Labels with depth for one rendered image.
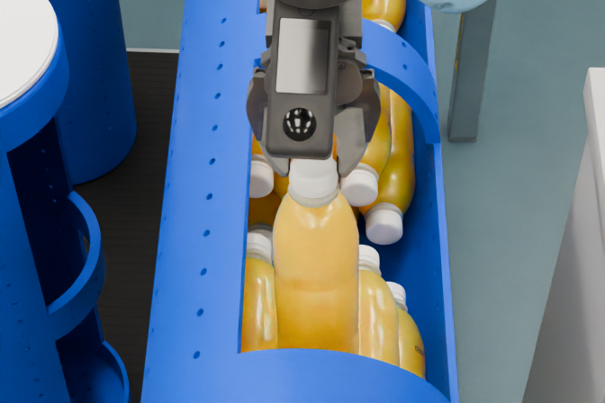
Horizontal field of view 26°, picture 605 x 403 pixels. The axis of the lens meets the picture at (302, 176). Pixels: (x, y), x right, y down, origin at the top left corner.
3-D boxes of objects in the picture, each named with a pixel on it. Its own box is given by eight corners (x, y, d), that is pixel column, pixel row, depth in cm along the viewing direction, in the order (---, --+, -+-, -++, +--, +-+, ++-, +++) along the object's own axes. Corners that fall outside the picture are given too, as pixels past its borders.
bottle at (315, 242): (374, 364, 115) (374, 192, 104) (306, 396, 112) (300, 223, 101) (330, 319, 119) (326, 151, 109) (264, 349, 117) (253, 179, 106)
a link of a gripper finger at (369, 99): (387, 127, 102) (371, 46, 95) (388, 141, 101) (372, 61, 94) (327, 133, 102) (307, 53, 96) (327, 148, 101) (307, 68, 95)
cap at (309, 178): (347, 192, 104) (347, 173, 103) (306, 208, 103) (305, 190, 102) (320, 168, 107) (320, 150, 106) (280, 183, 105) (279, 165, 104)
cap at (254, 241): (230, 248, 124) (231, 234, 125) (229, 273, 127) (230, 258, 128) (272, 251, 124) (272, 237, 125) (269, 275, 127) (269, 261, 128)
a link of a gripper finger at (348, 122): (377, 129, 108) (361, 49, 101) (378, 183, 104) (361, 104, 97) (339, 132, 109) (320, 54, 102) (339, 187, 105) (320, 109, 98)
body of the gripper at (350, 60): (364, 37, 103) (368, -86, 93) (365, 118, 97) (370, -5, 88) (266, 36, 103) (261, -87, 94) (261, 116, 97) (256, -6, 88)
